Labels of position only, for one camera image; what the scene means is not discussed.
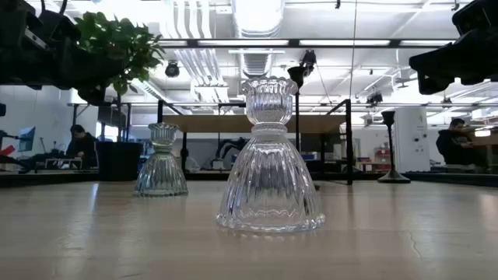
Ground person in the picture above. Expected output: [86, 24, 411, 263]
[65, 124, 99, 169]
[435, 118, 478, 166]

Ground black station frame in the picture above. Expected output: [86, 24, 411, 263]
[0, 170, 498, 188]

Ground black plant pot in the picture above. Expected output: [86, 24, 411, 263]
[96, 140, 144, 182]

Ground tall black metal candlestick holder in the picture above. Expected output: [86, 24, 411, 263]
[286, 65, 322, 191]
[377, 110, 412, 184]

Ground wooden riser shelf, black legs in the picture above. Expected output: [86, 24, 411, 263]
[157, 99, 354, 186]

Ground green leafy plant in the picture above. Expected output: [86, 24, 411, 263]
[73, 10, 167, 145]

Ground clear ribbed glass candle holder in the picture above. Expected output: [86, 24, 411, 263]
[134, 122, 190, 198]
[216, 76, 326, 233]

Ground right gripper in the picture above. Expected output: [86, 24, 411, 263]
[408, 0, 498, 96]

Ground small blue computer monitor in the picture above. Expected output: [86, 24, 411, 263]
[17, 126, 37, 153]

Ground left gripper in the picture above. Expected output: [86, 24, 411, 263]
[0, 0, 126, 107]

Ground white pillar with wall devices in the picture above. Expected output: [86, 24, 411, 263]
[392, 107, 431, 174]

